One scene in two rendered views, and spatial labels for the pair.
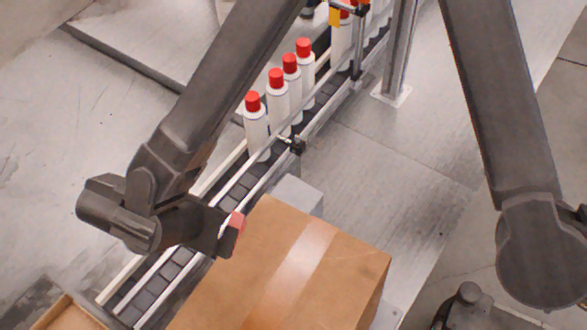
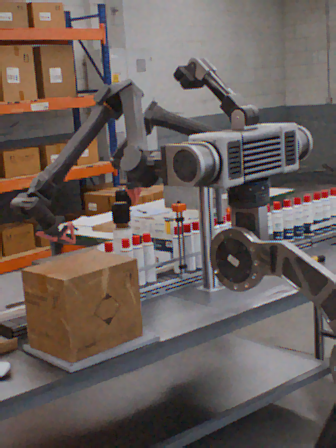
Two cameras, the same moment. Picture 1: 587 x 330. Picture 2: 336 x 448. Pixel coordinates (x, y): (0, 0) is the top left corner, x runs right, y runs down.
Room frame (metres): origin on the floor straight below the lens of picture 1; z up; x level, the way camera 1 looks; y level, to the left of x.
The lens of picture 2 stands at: (-1.86, -0.75, 1.68)
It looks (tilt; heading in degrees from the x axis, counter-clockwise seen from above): 11 degrees down; 12
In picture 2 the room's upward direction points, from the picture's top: 4 degrees counter-clockwise
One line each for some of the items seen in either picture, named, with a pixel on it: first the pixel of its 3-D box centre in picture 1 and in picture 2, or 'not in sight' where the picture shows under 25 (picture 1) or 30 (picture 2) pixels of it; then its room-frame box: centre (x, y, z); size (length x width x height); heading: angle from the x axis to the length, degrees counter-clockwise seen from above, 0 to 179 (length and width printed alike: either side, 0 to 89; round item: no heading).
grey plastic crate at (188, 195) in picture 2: not in sight; (208, 187); (3.24, 0.04, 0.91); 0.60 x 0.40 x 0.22; 153
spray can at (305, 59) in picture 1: (304, 74); (148, 257); (0.90, -0.06, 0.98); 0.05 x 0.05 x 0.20
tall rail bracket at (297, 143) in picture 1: (290, 154); not in sight; (0.72, -0.01, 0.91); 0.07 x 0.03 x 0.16; 52
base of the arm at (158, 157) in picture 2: not in sight; (165, 163); (0.17, -0.31, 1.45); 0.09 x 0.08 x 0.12; 149
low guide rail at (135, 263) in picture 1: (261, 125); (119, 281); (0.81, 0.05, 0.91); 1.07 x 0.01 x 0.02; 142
